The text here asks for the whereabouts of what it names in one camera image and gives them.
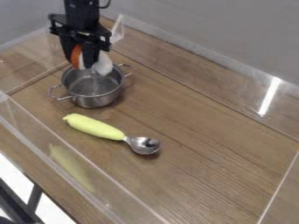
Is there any black metal table frame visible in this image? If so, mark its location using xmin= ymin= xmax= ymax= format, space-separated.
xmin=0 ymin=178 xmax=45 ymax=224

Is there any red and white toy mushroom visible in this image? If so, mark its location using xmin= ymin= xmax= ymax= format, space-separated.
xmin=70 ymin=44 xmax=114 ymax=76

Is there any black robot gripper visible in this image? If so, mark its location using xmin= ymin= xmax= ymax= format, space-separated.
xmin=49 ymin=0 xmax=113 ymax=68

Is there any silver metal pot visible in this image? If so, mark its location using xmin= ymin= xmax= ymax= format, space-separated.
xmin=49 ymin=63 xmax=131 ymax=109

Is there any spoon with yellow handle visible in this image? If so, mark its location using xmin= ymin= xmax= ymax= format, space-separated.
xmin=63 ymin=114 xmax=161 ymax=155

